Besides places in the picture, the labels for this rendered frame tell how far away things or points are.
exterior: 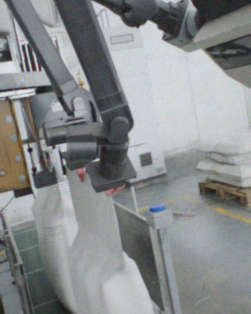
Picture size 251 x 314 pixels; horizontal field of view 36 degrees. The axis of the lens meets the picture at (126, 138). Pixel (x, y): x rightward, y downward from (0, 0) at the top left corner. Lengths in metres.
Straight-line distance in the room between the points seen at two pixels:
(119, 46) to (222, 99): 2.20
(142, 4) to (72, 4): 0.53
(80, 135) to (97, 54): 0.17
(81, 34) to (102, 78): 0.09
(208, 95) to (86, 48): 5.86
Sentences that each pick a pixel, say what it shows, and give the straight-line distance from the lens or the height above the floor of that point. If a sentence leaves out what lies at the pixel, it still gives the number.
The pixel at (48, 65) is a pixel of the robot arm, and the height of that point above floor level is 1.39.
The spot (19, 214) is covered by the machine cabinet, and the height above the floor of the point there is 0.26.
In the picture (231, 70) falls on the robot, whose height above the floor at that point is 1.29.
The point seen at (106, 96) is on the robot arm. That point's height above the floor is 1.28.
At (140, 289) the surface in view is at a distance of 1.10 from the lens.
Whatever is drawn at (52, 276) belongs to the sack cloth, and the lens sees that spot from 1.86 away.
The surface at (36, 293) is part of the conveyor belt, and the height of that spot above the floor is 0.38.
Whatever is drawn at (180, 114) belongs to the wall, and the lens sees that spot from 6.21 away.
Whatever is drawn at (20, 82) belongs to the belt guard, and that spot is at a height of 1.38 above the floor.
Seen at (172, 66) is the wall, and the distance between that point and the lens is 6.20.
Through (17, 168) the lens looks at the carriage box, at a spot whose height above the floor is 1.10.
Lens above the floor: 1.28
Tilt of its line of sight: 6 degrees down
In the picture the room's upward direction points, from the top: 11 degrees counter-clockwise
